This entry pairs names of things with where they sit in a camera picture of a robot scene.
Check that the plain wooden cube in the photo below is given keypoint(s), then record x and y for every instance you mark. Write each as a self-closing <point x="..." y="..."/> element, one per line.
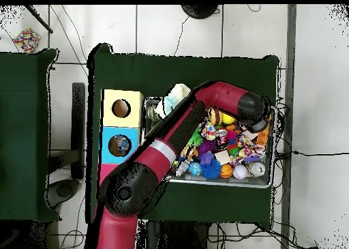
<point x="222" y="157"/>

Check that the crushed clear plastic bottle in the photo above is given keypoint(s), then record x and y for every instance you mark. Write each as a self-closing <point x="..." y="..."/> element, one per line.
<point x="121" y="145"/>

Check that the black round base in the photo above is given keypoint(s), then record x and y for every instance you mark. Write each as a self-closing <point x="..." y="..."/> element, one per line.
<point x="199" y="10"/>

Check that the small blue spiky ball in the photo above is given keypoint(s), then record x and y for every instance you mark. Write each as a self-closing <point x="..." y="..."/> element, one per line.
<point x="210" y="169"/>

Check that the clear mesh bin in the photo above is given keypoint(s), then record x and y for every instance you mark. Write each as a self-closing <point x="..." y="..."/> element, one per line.
<point x="262" y="184"/>

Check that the crushed silver can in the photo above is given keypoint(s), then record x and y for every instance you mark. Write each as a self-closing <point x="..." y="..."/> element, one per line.
<point x="256" y="169"/>

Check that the red robot arm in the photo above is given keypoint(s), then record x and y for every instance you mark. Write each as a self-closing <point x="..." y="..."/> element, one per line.
<point x="117" y="232"/>

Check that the black rod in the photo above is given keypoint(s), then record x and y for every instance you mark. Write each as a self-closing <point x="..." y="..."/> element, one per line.
<point x="39" y="20"/>

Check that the dark green side table cloth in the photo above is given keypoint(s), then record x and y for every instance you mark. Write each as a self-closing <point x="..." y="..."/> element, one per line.
<point x="22" y="123"/>

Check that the large wooden block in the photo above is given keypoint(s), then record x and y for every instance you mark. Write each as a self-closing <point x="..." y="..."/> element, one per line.
<point x="250" y="134"/>

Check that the grey metal strip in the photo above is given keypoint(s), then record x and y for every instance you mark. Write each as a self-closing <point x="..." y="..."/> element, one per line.
<point x="292" y="69"/>

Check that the orange toy brick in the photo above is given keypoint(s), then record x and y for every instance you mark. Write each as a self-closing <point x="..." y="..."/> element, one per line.
<point x="264" y="135"/>

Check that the colourful patterned cloth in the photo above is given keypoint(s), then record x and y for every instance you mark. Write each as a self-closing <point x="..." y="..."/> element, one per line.
<point x="209" y="130"/>

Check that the yellow tennis ball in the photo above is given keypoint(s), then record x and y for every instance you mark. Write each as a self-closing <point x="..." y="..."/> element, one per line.
<point x="228" y="118"/>

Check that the colourful patterned packet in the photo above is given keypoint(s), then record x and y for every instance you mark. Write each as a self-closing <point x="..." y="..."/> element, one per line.
<point x="26" y="40"/>

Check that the mint green cloth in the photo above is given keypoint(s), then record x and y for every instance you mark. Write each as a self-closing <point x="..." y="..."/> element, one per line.
<point x="177" y="96"/>

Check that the wooden box with three holes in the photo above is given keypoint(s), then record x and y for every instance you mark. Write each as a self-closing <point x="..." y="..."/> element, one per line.
<point x="112" y="99"/>

